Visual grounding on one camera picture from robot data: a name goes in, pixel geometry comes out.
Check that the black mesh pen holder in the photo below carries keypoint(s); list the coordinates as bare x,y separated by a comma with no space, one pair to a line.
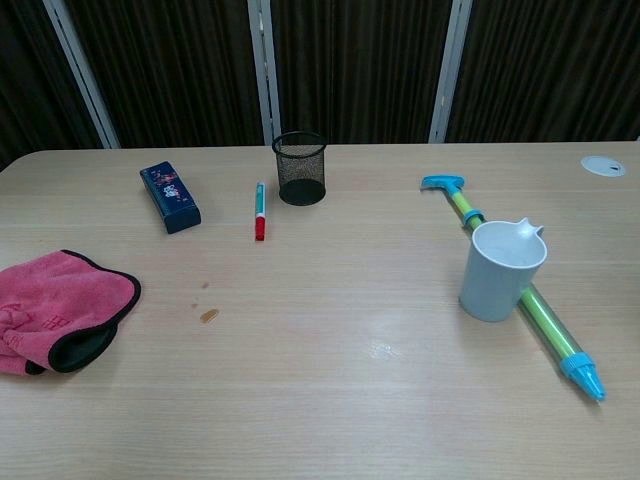
300,170

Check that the dark blue printed eraser box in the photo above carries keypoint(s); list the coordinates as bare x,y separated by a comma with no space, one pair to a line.
170,196

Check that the pink cloth with black trim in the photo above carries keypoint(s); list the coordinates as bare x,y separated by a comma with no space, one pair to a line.
47,300

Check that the green marker with red cap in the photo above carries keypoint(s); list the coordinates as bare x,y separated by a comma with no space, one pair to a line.
260,212

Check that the pale blue cup with spout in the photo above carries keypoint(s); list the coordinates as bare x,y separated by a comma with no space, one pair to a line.
495,280

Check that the green and blue water pump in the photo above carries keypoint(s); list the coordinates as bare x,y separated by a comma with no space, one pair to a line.
545,310

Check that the grey metal partition post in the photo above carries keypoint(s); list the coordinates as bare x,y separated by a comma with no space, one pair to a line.
447,70
264,70
85,75

